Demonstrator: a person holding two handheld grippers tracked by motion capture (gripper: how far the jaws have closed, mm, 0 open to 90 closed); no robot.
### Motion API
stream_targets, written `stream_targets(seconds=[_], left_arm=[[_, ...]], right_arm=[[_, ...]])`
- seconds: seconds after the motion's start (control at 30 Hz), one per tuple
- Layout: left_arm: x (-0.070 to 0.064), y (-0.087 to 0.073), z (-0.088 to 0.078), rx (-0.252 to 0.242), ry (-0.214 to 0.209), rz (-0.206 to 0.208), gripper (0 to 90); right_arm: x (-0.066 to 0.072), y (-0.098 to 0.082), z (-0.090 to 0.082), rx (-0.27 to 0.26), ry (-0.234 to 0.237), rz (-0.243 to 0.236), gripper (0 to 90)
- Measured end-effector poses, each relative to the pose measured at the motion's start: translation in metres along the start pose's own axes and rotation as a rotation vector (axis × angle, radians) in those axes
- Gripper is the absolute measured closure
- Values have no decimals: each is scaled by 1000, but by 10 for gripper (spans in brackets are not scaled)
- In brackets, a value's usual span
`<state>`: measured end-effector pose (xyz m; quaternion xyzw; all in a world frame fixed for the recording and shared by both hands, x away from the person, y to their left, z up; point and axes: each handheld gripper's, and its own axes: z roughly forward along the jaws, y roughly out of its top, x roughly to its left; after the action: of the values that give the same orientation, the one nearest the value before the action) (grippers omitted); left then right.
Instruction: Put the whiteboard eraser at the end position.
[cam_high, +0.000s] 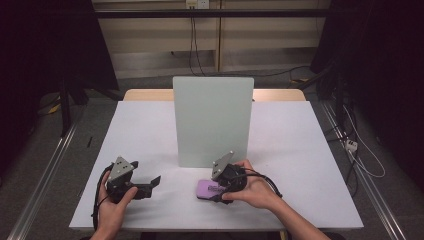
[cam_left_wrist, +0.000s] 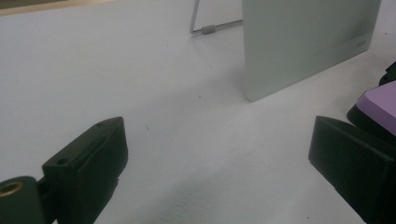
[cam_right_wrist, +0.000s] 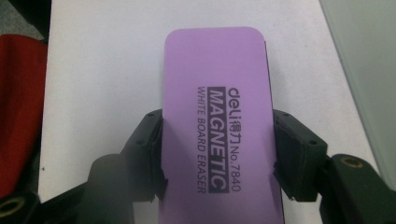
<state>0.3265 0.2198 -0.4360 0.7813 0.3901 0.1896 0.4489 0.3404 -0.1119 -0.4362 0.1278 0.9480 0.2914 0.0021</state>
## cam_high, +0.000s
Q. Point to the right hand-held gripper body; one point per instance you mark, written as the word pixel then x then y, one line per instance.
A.
pixel 230 176

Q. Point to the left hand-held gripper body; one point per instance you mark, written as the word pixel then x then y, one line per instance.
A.
pixel 120 176

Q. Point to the purple board eraser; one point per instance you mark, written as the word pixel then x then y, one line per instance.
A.
pixel 208 189

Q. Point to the person's right hand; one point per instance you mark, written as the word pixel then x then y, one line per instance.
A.
pixel 256 190

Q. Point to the person's left hand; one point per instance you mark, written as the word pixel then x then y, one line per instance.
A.
pixel 113 213

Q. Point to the small black stick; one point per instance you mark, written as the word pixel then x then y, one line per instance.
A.
pixel 89 142

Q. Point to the pale green glass board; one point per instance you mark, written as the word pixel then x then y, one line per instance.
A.
pixel 213 123

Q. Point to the black metal stand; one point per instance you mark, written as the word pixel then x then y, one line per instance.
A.
pixel 65 110

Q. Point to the white power strip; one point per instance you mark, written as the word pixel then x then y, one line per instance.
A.
pixel 351 145

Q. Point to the black curtain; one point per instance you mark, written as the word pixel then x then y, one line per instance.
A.
pixel 43 50
pixel 383 66

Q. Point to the black horizontal metal bar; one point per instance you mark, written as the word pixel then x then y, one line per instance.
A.
pixel 213 13

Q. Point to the metal floor rail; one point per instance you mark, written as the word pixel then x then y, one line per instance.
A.
pixel 43 173
pixel 366 186

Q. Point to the white wall socket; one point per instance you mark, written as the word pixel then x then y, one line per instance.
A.
pixel 197 4

